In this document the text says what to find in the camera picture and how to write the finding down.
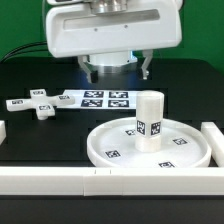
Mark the white marker tag sheet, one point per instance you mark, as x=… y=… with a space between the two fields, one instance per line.
x=102 y=99

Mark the white round table top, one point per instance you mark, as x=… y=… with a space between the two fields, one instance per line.
x=112 y=144

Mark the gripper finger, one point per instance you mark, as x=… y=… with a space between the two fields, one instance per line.
x=148 y=55
x=92 y=75

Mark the white cross-shaped table base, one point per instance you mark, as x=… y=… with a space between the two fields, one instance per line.
x=40 y=102

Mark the white front rail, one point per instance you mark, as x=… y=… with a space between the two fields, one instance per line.
x=110 y=181

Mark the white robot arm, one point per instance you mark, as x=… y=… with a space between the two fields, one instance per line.
x=115 y=62

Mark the white right rail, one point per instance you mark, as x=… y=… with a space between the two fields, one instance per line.
x=215 y=139

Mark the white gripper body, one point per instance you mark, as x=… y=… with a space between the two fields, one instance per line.
x=78 y=30

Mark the white rail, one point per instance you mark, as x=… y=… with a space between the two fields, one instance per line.
x=110 y=181
x=2 y=131
x=215 y=139

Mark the white left rail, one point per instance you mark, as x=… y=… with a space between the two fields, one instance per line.
x=2 y=131

